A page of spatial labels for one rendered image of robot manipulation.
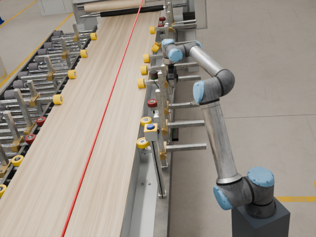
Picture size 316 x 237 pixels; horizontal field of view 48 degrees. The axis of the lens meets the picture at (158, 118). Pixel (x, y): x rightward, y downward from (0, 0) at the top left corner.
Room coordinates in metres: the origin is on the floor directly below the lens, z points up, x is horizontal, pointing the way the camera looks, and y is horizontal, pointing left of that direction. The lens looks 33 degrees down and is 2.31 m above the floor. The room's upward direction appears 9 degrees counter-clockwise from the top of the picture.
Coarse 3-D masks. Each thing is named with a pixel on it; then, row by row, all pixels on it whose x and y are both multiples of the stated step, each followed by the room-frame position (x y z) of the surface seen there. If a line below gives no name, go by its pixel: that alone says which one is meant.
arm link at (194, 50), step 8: (184, 48) 2.27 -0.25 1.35; (192, 48) 2.23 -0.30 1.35; (200, 48) 2.21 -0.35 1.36; (192, 56) 2.19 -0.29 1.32; (200, 56) 2.09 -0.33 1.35; (208, 56) 2.06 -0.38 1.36; (200, 64) 2.05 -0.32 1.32; (208, 64) 1.96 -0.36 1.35; (216, 64) 1.93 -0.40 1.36; (208, 72) 1.93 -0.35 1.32; (216, 72) 1.85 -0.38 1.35; (224, 72) 1.78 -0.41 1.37; (224, 80) 1.71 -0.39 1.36; (232, 80) 1.74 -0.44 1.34; (224, 88) 1.69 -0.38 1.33; (232, 88) 1.74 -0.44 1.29
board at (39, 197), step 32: (96, 32) 4.23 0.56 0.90; (128, 32) 4.05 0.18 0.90; (96, 64) 3.28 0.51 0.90; (128, 64) 3.16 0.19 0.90; (64, 96) 2.72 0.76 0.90; (96, 96) 2.63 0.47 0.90; (128, 96) 2.54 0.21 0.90; (64, 128) 2.22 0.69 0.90; (96, 128) 2.15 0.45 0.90; (128, 128) 2.09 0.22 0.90; (32, 160) 1.90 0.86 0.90; (64, 160) 1.84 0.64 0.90; (96, 160) 1.79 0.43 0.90; (128, 160) 1.74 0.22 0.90; (32, 192) 1.59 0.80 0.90; (64, 192) 1.54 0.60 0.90; (96, 192) 1.50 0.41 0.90; (128, 192) 1.48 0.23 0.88; (0, 224) 1.37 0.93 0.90; (32, 224) 1.34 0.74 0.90; (96, 224) 1.27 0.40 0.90
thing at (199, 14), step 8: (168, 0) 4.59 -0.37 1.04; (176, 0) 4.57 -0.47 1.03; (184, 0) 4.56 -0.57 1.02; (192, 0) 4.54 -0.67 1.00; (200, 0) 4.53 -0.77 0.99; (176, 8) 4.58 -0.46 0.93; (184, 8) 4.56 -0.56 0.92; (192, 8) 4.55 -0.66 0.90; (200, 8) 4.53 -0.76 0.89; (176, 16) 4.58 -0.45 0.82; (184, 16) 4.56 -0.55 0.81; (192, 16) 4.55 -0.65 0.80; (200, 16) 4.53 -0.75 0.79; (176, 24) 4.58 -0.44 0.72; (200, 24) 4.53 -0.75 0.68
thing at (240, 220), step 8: (240, 208) 1.48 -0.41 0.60; (280, 208) 1.43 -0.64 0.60; (232, 216) 1.54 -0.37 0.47; (240, 216) 1.45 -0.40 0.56; (248, 216) 1.41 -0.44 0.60; (272, 216) 1.38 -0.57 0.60; (280, 216) 1.37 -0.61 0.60; (288, 216) 1.38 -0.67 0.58; (232, 224) 1.54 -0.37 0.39; (240, 224) 1.45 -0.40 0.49; (248, 224) 1.37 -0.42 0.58; (256, 224) 1.34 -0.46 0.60; (264, 224) 1.34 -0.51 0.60; (272, 224) 1.35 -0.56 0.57; (280, 224) 1.37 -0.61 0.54; (288, 224) 1.39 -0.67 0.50; (232, 232) 1.54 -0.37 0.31; (240, 232) 1.45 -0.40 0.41; (248, 232) 1.37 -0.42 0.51; (256, 232) 1.32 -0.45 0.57; (264, 232) 1.33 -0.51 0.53; (272, 232) 1.35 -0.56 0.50; (280, 232) 1.37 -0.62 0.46; (288, 232) 1.39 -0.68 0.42
